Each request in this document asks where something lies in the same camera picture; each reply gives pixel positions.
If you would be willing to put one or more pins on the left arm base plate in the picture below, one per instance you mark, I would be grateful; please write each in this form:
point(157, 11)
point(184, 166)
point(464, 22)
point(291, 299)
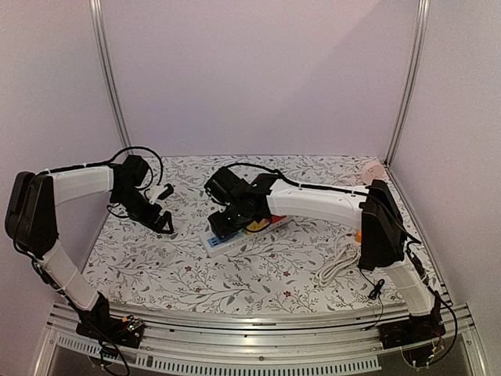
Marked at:
point(126, 331)

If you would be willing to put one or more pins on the right aluminium frame post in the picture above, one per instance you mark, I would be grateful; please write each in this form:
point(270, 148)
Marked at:
point(419, 37)

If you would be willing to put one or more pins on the floral table cloth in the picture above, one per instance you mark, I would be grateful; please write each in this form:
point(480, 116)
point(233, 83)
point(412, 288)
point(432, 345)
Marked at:
point(306, 266)

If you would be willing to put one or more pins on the yellow cube socket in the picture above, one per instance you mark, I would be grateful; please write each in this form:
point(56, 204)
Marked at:
point(256, 227)

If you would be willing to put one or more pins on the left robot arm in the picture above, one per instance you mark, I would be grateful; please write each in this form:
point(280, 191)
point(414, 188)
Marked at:
point(31, 221)

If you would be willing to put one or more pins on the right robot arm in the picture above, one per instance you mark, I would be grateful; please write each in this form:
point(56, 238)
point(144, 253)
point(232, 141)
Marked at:
point(385, 243)

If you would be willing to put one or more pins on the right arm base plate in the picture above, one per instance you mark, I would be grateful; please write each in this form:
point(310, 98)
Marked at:
point(411, 338)

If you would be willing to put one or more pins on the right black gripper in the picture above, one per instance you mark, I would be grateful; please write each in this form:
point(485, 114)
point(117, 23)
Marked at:
point(221, 225)

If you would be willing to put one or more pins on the aluminium frame post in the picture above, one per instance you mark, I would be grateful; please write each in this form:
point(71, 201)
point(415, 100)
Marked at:
point(419, 37)
point(98, 24)

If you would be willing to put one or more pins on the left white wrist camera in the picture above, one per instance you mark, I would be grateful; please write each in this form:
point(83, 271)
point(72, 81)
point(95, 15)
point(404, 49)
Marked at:
point(160, 192)

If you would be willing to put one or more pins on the white multicolour power strip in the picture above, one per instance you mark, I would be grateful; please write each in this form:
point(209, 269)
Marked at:
point(214, 247)

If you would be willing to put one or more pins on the pink round power socket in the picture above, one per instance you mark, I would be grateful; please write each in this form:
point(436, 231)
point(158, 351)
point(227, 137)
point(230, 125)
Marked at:
point(372, 170)

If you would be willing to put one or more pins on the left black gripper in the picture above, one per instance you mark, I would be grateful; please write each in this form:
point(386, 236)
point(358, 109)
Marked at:
point(149, 222)

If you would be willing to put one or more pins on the left aluminium frame post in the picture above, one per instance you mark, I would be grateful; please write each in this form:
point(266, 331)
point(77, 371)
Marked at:
point(98, 24)

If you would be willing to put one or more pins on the red cube socket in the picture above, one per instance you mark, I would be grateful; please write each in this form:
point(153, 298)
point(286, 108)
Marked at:
point(276, 219)

